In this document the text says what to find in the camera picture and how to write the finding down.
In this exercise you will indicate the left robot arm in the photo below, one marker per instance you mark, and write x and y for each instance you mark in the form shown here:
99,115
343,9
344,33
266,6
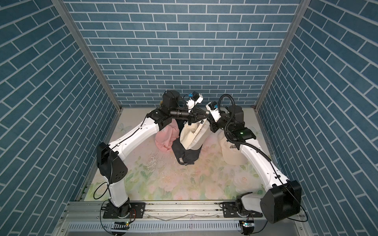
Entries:
111,157

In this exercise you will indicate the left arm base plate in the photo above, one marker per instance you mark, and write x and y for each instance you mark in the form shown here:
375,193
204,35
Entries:
133,210

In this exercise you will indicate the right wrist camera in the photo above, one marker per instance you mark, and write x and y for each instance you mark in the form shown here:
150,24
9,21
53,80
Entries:
212,107

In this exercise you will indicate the beige Colorado cap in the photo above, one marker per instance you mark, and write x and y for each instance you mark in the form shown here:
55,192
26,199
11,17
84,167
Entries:
193,136
230,153

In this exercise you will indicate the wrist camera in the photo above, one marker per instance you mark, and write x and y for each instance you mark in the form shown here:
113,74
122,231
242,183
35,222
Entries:
194,98
212,107

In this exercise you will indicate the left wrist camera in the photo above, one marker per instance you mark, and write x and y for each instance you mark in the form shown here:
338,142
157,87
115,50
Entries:
194,98

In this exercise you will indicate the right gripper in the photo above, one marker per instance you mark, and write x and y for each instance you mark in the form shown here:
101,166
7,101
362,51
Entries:
213,125

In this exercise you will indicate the aluminium front rail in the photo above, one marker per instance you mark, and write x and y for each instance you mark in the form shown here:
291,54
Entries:
170,217

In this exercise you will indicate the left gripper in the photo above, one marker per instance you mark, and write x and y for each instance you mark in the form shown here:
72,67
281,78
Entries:
192,114

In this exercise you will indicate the pink baseball cap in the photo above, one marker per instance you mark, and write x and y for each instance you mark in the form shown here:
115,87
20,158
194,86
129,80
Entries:
164,139

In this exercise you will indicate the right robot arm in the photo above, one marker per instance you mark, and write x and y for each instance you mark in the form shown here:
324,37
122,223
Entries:
282,197

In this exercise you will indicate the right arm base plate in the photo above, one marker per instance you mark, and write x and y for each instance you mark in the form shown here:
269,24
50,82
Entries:
233,210

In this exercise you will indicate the black cap front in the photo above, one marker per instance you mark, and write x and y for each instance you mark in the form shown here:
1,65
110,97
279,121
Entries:
183,156

